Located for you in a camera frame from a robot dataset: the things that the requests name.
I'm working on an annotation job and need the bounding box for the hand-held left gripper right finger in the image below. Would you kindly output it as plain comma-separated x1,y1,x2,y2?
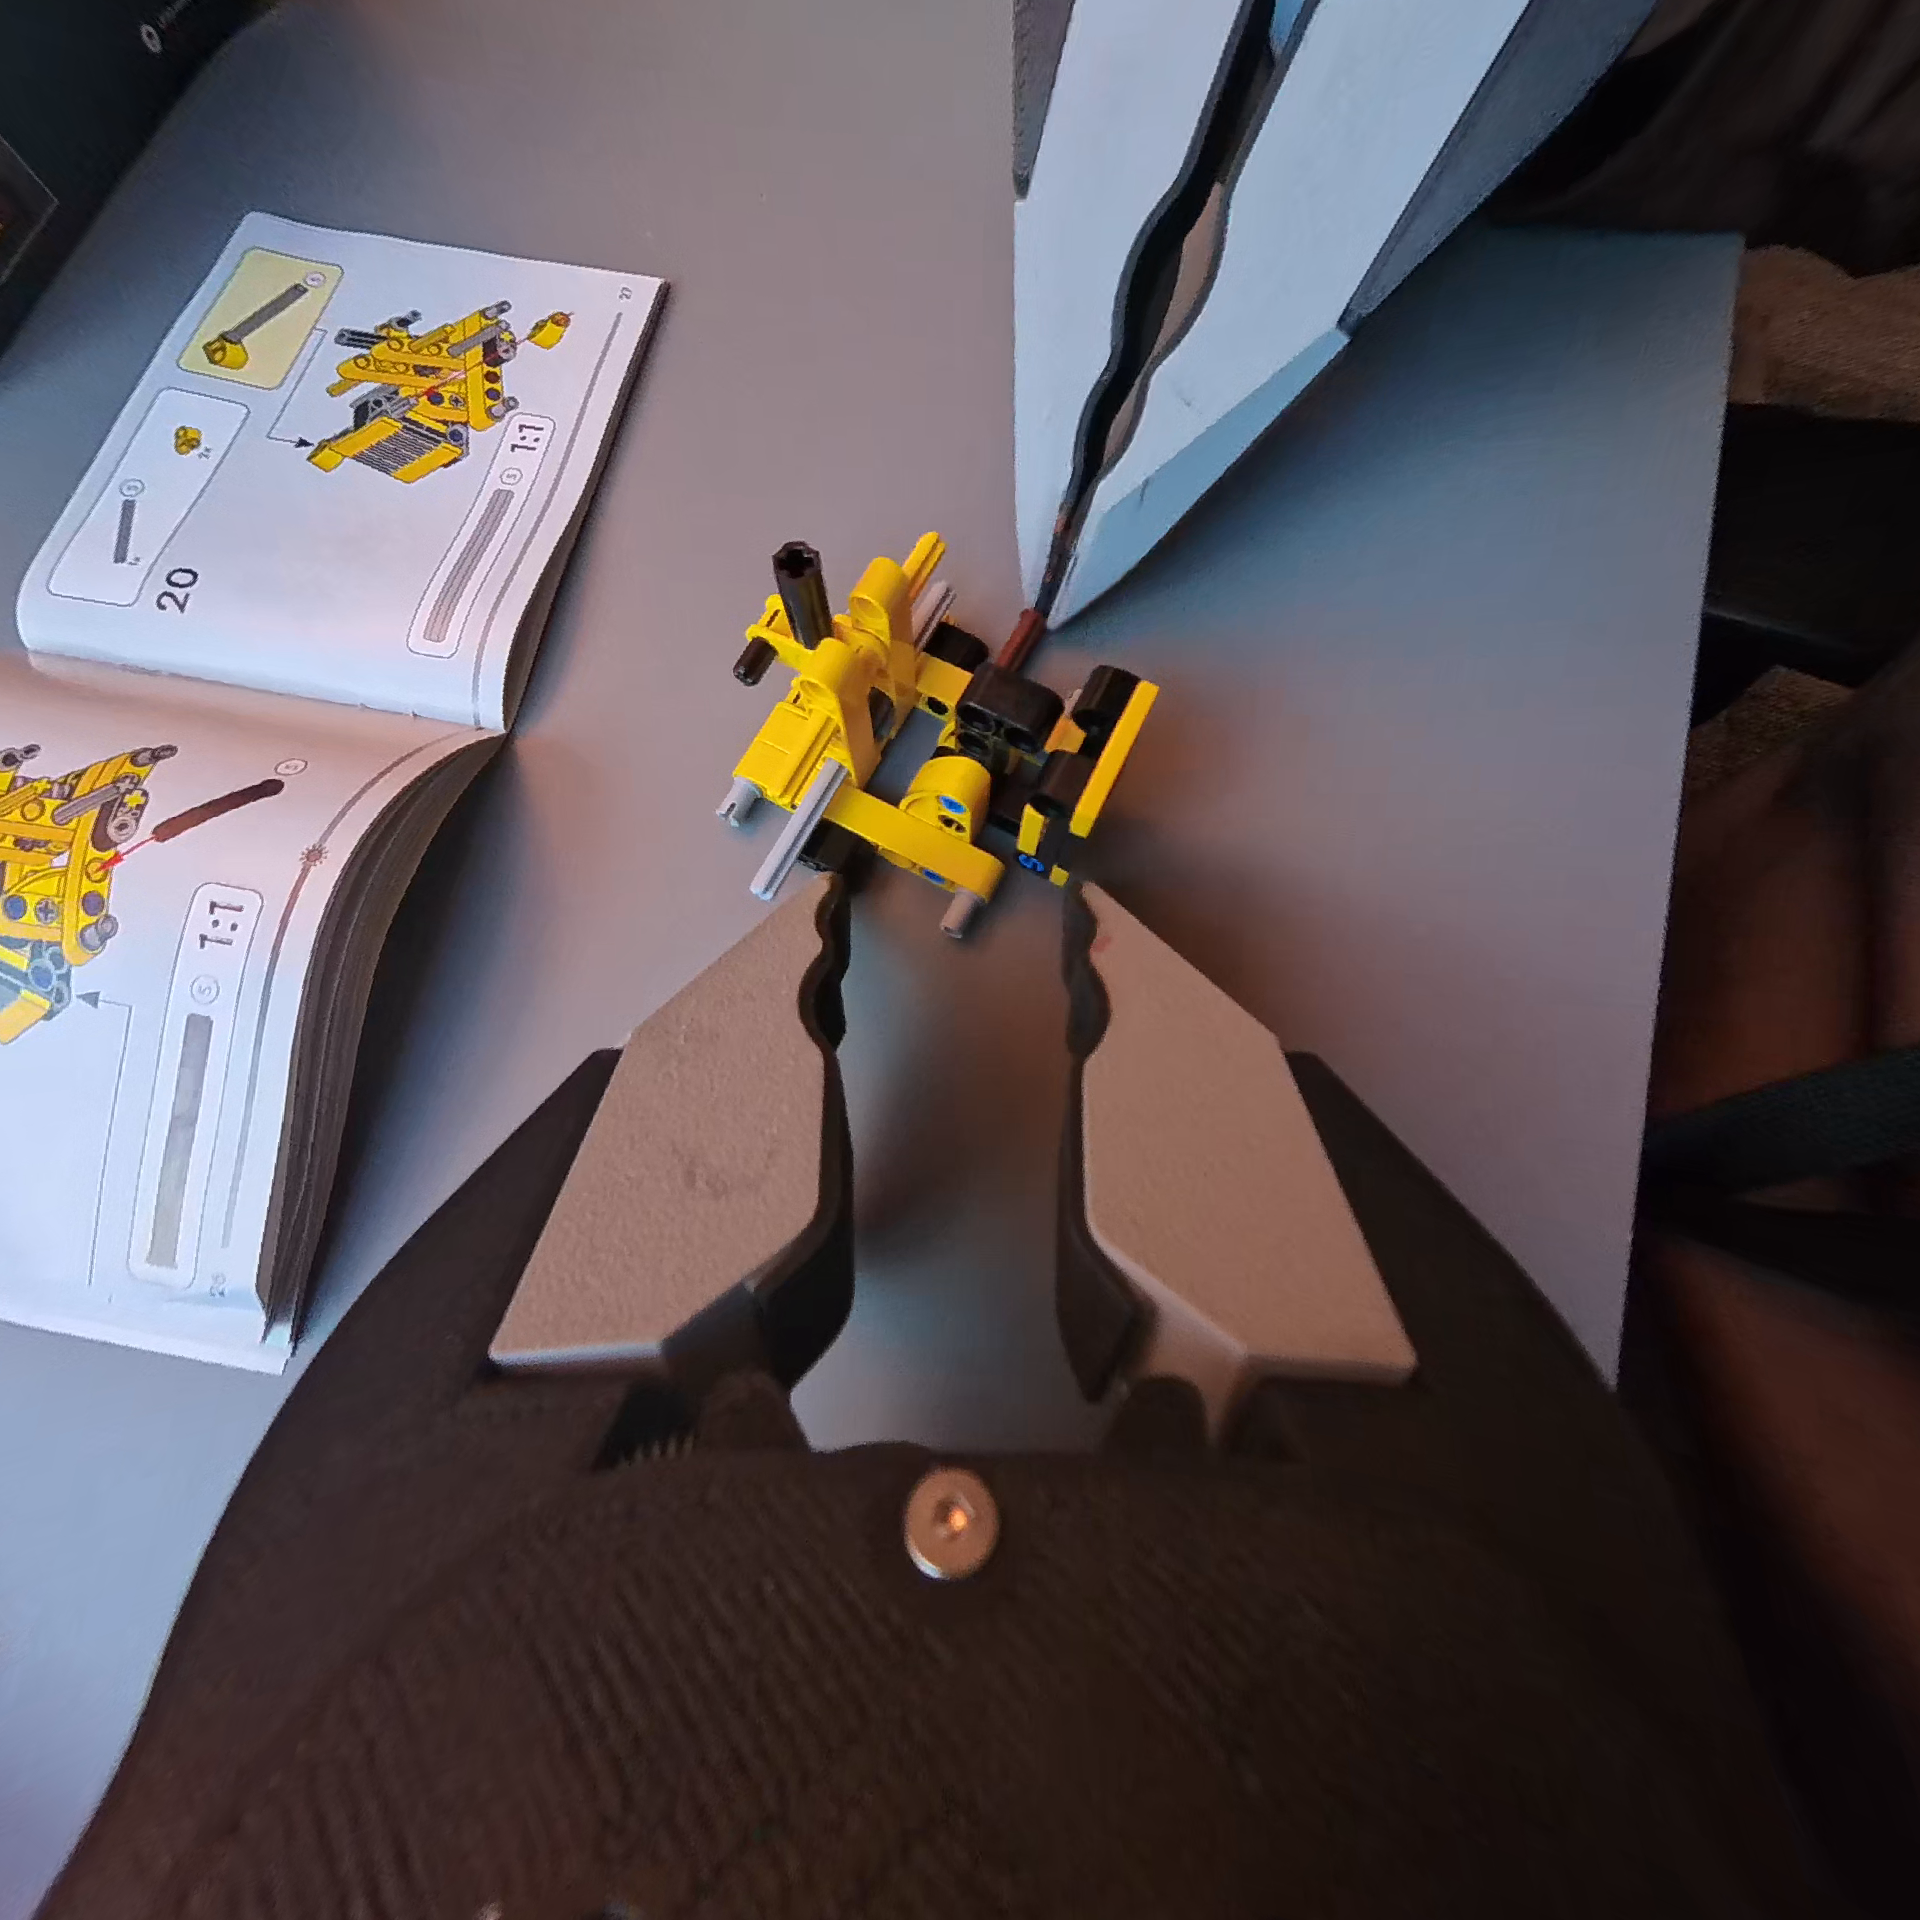
1053,877,1420,1404

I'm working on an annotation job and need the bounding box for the yellow and black lego model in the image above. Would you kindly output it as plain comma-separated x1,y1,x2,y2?
714,533,1160,943

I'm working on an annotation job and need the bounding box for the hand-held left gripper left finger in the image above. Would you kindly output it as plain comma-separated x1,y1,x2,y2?
488,872,860,1412

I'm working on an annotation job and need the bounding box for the lego instruction booklet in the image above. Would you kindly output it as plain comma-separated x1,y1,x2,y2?
0,210,672,1375

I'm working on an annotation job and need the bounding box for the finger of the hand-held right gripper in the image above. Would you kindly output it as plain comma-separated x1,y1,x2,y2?
1043,0,1666,632
1012,0,1278,608

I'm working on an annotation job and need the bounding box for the black strap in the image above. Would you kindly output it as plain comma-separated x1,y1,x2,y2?
1642,1048,1920,1186

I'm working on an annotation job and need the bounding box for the brown lego axle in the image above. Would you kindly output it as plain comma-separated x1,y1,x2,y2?
1006,502,1085,672

